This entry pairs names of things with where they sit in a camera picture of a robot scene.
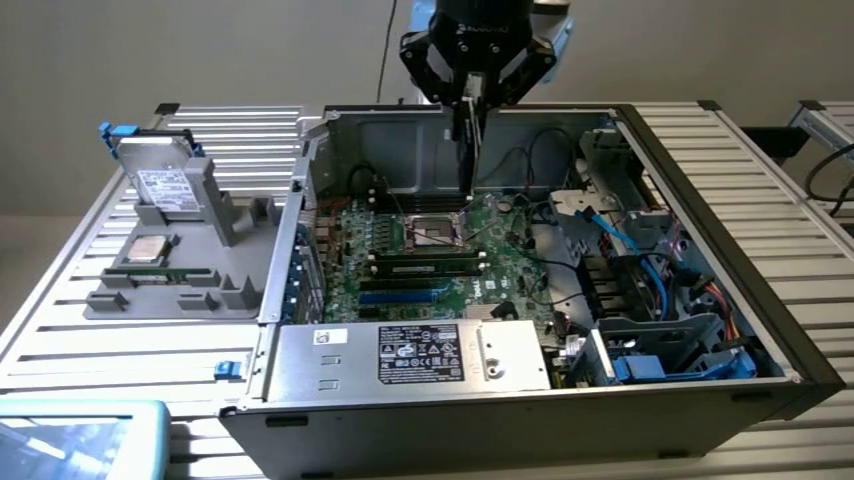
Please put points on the blue expansion slot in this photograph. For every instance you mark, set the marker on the blue expansion slot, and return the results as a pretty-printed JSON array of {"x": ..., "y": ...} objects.
[{"x": 394, "y": 298}]

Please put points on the blue disk bracket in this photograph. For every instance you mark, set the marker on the blue disk bracket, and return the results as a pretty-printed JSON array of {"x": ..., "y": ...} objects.
[{"x": 119, "y": 131}]

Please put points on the plain black RAM stick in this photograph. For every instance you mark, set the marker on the plain black RAM stick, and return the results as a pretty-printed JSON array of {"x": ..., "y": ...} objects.
[{"x": 421, "y": 255}]

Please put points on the blue plastic drive caddy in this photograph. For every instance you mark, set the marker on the blue plastic drive caddy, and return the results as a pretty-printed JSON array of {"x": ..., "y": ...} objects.
[{"x": 641, "y": 369}]

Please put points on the silver power supply unit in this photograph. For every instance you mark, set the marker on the silver power supply unit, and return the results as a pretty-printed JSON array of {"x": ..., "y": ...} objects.
[{"x": 361, "y": 370}]

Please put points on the black open PC case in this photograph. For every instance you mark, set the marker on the black open PC case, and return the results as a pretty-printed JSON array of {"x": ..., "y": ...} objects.
[{"x": 468, "y": 435}]

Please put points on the grey plastic parts rack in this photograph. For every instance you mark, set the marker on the grey plastic parts rack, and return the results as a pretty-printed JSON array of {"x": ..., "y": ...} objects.
[{"x": 194, "y": 260}]

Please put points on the small blue plastic clip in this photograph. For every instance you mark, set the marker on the small blue plastic clip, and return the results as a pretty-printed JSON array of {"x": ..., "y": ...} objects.
[{"x": 226, "y": 370}]

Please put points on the grey drive cage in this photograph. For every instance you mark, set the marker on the grey drive cage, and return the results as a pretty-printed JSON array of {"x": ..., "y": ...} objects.
[{"x": 668, "y": 340}]

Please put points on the grey metal disk bay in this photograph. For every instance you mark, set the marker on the grey metal disk bay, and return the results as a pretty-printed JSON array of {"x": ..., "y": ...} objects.
[{"x": 604, "y": 165}]

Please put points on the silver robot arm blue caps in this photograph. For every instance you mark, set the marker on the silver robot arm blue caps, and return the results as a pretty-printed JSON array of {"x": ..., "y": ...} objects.
[{"x": 557, "y": 35}]

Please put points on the silver CPU chip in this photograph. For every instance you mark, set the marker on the silver CPU chip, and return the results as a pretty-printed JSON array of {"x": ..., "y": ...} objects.
[{"x": 150, "y": 249}]

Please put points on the neighbouring slatted metal table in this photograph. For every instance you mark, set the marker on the neighbouring slatted metal table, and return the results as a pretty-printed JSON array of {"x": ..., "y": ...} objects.
[{"x": 828, "y": 125}]

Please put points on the silver chipset heatsink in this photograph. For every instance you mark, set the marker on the silver chipset heatsink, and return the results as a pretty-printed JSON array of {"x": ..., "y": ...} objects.
[{"x": 488, "y": 312}]

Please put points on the short black expansion slot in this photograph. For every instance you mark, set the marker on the short black expansion slot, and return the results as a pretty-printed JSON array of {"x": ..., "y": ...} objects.
[{"x": 375, "y": 313}]

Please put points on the long black expansion slot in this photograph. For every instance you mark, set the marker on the long black expansion slot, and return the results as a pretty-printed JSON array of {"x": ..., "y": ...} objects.
[{"x": 408, "y": 285}]

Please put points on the silver hard disk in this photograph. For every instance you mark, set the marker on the silver hard disk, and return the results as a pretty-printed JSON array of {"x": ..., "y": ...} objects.
[{"x": 150, "y": 160}]

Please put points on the green RAM stick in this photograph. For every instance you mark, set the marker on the green RAM stick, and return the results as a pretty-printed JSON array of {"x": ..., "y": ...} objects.
[{"x": 167, "y": 275}]

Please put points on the light blue tray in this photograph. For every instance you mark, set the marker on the light blue tray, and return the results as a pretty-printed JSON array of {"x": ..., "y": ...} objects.
[{"x": 81, "y": 440}]

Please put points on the metal CPU socket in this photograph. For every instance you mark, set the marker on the metal CPU socket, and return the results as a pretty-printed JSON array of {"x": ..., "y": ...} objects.
[{"x": 434, "y": 232}]

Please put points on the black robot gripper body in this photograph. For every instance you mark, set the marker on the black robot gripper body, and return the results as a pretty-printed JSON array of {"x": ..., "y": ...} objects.
[{"x": 481, "y": 35}]

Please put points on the green Dell motherboard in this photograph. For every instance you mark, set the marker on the green Dell motherboard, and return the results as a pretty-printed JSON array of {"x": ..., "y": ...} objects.
[{"x": 508, "y": 260}]

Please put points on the RAM stick with white label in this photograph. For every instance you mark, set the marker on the RAM stick with white label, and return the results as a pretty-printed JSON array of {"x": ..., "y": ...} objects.
[{"x": 428, "y": 269}]

